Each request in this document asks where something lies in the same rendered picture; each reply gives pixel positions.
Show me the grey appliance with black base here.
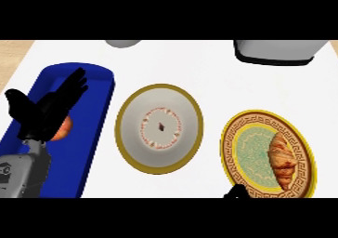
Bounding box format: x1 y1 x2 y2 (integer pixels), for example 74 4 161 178
232 40 329 67

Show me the brown sweet potato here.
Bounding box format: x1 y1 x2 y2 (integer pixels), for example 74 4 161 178
267 131 298 192

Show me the orange round fruit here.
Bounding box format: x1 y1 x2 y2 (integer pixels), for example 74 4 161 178
49 115 74 142

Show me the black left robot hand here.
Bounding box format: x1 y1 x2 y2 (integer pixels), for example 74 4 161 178
3 67 90 143

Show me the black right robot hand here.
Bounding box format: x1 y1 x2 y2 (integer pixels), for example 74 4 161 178
223 183 248 199

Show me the small grey round object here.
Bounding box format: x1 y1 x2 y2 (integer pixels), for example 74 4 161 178
105 40 143 49

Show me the yellow patterned plate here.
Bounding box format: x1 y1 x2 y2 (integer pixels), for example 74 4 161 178
218 109 319 199

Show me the blue rectangular tray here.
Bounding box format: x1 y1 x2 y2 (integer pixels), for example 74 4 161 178
0 62 117 199

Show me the grey bowl with gold rim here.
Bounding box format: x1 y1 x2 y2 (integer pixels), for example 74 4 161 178
114 83 205 175

